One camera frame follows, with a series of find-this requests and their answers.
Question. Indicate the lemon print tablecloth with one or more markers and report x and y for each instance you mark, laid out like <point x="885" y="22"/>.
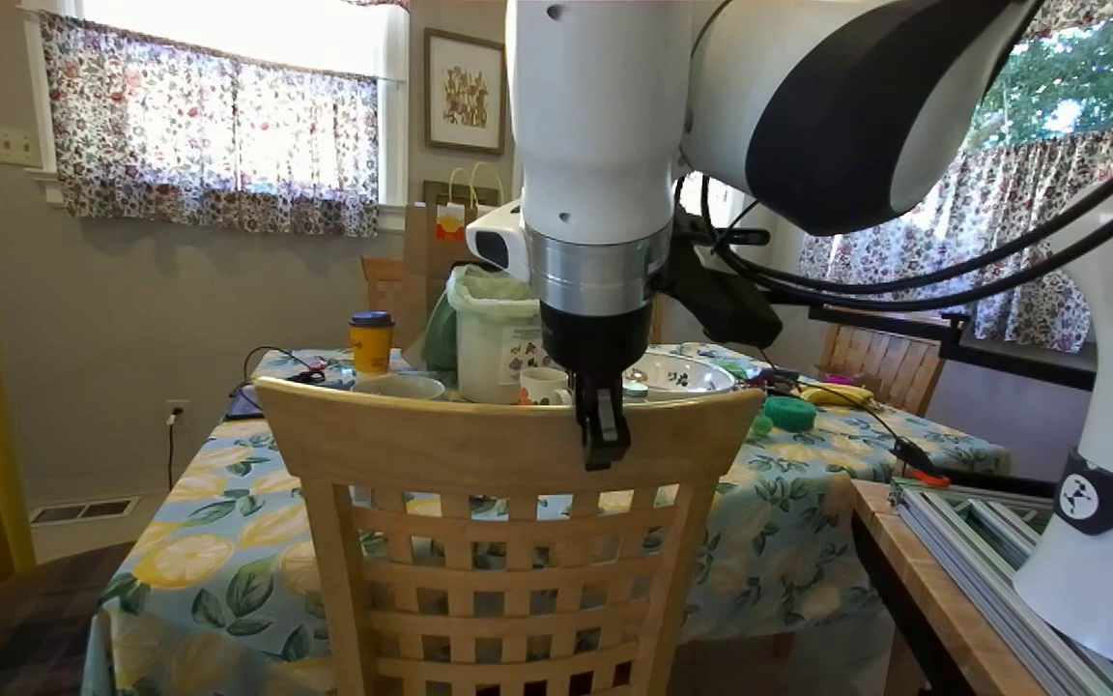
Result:
<point x="220" y="566"/>

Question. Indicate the framed botanical picture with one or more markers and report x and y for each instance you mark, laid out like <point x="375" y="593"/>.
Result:
<point x="466" y="89"/>

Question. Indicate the aluminium rail frame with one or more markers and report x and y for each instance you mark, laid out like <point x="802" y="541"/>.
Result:
<point x="983" y="541"/>

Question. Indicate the yellow bottle blue lid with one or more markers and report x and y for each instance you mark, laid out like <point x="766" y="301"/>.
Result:
<point x="372" y="350"/>

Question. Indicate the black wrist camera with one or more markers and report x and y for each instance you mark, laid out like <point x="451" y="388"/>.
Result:
<point x="725" y="301"/>

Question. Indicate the wall power outlet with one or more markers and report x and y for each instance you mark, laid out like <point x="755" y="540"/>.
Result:
<point x="174" y="416"/>

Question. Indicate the white bin green bag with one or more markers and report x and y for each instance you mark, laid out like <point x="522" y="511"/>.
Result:
<point x="491" y="332"/>

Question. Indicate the green round scrubber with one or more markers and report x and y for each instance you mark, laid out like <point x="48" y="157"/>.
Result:
<point x="790" y="411"/>

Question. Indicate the white floral serving bowl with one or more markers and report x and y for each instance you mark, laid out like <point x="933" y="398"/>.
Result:
<point x="686" y="372"/>

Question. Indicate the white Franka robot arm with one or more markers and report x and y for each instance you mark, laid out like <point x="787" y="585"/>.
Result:
<point x="609" y="118"/>

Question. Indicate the blue notebook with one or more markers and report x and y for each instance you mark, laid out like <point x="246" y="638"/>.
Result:
<point x="246" y="407"/>

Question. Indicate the long floral window curtain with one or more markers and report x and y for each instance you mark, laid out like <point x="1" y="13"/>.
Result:
<point x="1034" y="179"/>

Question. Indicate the floor heating vent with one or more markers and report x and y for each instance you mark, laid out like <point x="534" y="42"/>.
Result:
<point x="78" y="511"/>

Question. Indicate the short floral window curtain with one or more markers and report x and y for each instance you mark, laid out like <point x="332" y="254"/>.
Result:
<point x="196" y="127"/>

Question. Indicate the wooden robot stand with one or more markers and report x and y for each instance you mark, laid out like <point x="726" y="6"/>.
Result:
<point x="927" y="593"/>

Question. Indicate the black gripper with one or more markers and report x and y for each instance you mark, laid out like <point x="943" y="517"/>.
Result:
<point x="592" y="337"/>

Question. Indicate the small plain white bowl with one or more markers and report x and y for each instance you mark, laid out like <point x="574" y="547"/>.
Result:
<point x="404" y="385"/>

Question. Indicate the light wooden lattice chair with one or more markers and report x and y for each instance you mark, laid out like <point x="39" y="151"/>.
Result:
<point x="453" y="444"/>

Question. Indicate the slatted wooden chair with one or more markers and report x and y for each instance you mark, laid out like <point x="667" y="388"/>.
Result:
<point x="885" y="370"/>

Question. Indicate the beige light switch plate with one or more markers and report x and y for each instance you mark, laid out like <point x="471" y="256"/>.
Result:
<point x="13" y="144"/>

